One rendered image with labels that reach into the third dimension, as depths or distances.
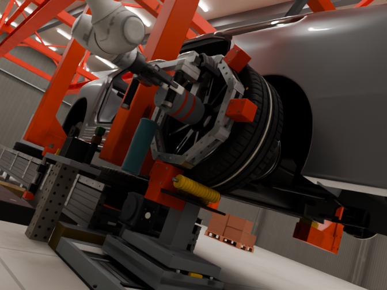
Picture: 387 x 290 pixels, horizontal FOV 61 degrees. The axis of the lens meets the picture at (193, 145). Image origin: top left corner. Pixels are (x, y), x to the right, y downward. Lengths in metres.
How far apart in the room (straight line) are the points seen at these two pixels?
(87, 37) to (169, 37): 1.05
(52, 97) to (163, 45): 1.95
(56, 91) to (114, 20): 2.86
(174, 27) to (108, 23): 1.20
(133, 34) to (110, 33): 0.07
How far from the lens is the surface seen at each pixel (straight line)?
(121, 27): 0.94
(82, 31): 1.11
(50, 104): 3.75
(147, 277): 1.41
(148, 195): 1.48
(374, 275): 14.03
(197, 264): 1.46
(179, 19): 2.18
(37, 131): 3.71
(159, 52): 2.04
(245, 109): 1.28
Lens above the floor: 0.41
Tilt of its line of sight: 11 degrees up
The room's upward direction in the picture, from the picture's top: 20 degrees clockwise
